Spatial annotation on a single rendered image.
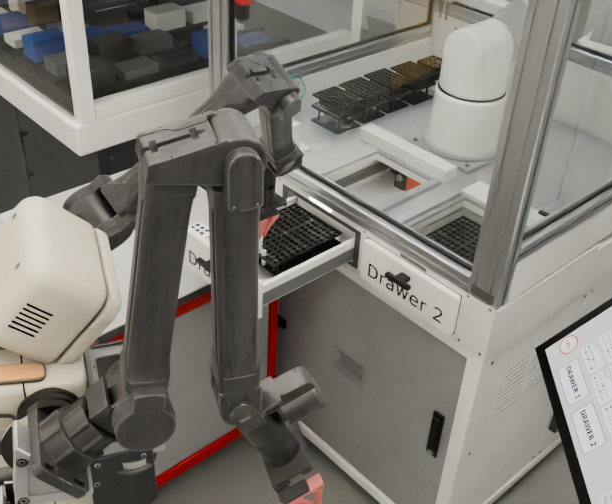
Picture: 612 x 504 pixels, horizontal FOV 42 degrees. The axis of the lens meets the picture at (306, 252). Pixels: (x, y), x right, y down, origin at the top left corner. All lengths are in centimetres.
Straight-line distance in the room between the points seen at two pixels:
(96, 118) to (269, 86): 128
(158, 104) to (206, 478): 118
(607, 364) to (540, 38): 58
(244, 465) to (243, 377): 157
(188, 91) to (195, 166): 184
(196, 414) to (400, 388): 61
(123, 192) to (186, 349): 86
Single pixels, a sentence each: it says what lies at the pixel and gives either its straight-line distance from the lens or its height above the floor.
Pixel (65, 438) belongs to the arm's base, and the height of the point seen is 123.
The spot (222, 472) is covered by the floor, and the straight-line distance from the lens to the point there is 259.
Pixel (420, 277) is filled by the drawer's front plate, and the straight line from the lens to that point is 184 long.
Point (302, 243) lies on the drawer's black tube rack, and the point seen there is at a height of 90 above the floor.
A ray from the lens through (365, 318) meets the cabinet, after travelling 210.
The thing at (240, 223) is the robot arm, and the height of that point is 151.
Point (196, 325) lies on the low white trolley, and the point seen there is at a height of 62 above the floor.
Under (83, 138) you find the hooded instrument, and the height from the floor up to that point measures 86.
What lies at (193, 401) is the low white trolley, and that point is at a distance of 231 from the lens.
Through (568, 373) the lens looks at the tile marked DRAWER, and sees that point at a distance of 157.
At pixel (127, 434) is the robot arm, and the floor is 124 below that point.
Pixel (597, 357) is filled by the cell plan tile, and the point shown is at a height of 105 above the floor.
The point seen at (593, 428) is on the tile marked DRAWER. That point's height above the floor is 101.
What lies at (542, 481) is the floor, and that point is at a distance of 272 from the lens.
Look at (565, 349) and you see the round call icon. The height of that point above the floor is 101.
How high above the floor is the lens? 202
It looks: 36 degrees down
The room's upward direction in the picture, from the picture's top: 3 degrees clockwise
